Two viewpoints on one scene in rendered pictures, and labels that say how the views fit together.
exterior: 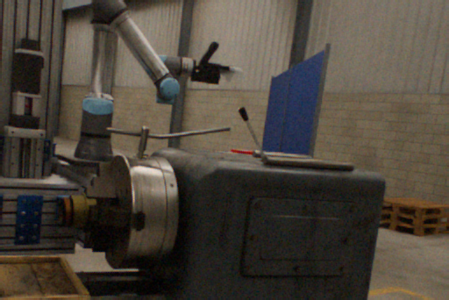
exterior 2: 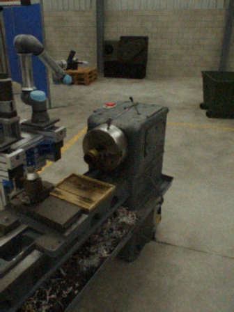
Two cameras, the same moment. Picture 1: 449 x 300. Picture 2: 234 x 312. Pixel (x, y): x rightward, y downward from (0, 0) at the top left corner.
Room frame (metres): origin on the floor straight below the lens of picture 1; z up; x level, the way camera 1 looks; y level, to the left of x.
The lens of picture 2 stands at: (-0.03, 1.12, 1.88)
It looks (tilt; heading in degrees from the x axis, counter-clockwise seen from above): 23 degrees down; 325
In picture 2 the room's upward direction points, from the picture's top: straight up
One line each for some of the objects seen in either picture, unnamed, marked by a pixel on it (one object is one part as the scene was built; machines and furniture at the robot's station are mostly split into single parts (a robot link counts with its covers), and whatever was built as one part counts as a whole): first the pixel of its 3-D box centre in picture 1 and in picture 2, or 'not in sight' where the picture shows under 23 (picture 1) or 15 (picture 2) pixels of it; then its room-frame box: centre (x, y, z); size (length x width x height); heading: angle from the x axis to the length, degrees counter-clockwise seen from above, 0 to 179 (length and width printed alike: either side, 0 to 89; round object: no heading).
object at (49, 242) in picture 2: not in sight; (39, 219); (1.20, 0.71, 0.90); 0.47 x 0.30 x 0.06; 23
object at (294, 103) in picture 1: (281, 143); (17, 51); (8.16, -1.59, 1.18); 4.12 x 0.80 x 2.35; 179
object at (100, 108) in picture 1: (97, 115); (37, 100); (2.06, 0.32, 1.33); 0.13 x 0.12 x 0.14; 8
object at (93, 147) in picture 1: (95, 146); (40, 114); (2.05, 0.31, 1.21); 0.15 x 0.15 x 0.10
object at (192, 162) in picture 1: (253, 221); (128, 133); (1.62, -0.26, 1.06); 0.59 x 0.48 x 0.39; 113
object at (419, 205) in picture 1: (413, 215); (81, 75); (8.69, -3.95, 0.22); 1.25 x 0.86 x 0.44; 130
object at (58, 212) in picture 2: not in sight; (42, 206); (1.23, 0.67, 0.95); 0.43 x 0.17 x 0.05; 23
